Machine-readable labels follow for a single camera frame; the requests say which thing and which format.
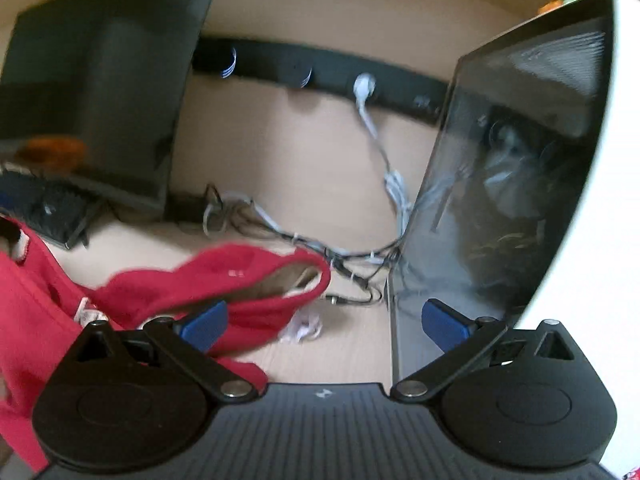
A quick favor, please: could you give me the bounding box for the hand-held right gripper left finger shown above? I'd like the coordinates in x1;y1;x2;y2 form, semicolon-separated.
75;300;254;403

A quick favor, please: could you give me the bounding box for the black computer monitor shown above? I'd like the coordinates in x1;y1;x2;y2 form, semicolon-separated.
0;0;229;222

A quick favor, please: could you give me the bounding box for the black cable bundle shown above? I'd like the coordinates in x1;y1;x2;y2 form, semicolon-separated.
202;184;407;307

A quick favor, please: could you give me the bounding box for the white computer case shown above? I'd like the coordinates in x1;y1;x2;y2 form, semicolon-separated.
387;0;640;387

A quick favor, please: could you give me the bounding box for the black wall power strip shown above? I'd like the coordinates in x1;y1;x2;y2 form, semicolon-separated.
192;35;452;126

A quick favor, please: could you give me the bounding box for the black keyboard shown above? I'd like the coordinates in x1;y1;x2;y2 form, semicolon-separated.
0;169;109;251

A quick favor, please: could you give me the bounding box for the red hoodie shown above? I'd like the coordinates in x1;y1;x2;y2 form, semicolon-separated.
0;214;334;474

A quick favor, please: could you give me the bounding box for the white plug with cable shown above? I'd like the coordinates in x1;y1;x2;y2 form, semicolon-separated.
352;73;419;242

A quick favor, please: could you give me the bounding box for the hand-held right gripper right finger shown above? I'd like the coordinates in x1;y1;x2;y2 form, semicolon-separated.
389;298;577;403

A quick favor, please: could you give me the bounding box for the crumpled white tissue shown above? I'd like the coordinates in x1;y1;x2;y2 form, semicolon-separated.
278;309;324;345

